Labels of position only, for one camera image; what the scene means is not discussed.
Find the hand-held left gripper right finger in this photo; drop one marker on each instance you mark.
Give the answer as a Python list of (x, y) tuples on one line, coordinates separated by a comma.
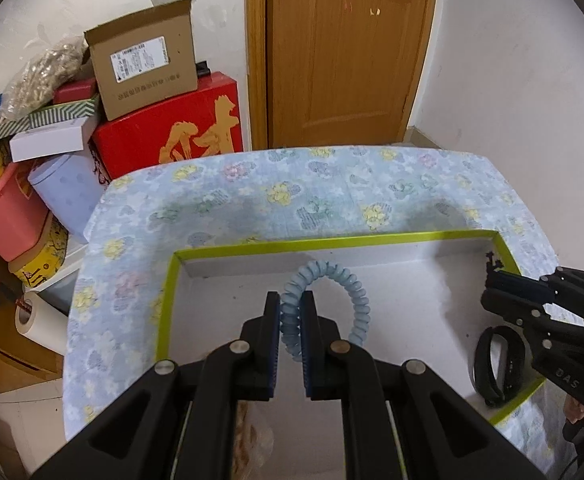
[(308, 352)]

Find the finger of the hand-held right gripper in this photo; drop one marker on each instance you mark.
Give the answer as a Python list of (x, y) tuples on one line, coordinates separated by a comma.
[(509, 308), (521, 283)]

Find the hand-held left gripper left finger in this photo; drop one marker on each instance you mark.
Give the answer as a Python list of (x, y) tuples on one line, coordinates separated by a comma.
[(271, 345)]

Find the green-rimmed white box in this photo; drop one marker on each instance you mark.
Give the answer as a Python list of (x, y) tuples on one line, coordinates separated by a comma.
[(421, 300)]

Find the person's right hand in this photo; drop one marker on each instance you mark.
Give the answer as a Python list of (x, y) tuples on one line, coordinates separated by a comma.
[(570, 407)]

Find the black hair band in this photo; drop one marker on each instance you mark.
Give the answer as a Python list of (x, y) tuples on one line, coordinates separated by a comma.
[(479, 367)]

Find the beige scrunchie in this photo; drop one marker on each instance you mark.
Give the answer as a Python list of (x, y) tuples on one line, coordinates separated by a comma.
[(254, 440)]

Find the floral tablecloth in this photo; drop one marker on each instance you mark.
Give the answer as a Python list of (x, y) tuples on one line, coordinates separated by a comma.
[(322, 195)]

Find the white plastic bin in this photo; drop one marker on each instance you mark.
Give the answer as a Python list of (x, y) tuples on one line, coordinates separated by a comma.
[(64, 280)]

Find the white tape roll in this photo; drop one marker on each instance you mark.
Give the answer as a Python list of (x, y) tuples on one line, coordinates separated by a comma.
[(47, 327)]

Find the red box with gold print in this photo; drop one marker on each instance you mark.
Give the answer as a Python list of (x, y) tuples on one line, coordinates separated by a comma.
[(137, 140)]

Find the yellow round box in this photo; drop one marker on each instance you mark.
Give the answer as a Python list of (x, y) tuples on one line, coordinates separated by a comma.
[(42, 255)]

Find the lavender round container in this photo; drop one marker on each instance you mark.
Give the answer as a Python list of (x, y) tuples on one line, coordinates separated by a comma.
[(67, 195)]

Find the wooden wardrobe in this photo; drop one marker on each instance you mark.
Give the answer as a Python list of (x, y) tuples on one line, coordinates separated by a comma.
[(7, 360)]

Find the small black object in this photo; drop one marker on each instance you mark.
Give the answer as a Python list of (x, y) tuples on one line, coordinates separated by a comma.
[(203, 68)]

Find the wooden door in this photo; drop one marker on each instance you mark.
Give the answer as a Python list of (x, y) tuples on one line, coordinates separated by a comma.
[(342, 60)]

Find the pink plastic bin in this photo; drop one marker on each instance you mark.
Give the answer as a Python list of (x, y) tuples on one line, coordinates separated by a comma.
[(7, 220)]

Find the flat white box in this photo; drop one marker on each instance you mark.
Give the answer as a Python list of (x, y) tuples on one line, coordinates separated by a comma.
[(47, 142)]

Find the green striped box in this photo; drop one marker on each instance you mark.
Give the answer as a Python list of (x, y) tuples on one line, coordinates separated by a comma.
[(62, 112)]

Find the brown cardboard box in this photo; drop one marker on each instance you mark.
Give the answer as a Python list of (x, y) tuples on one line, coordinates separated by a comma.
[(142, 60)]

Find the small red box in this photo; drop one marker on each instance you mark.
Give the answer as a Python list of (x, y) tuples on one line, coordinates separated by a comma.
[(74, 92)]

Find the clear bag of beige pieces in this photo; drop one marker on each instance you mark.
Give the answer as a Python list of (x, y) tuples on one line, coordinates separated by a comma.
[(42, 75)]

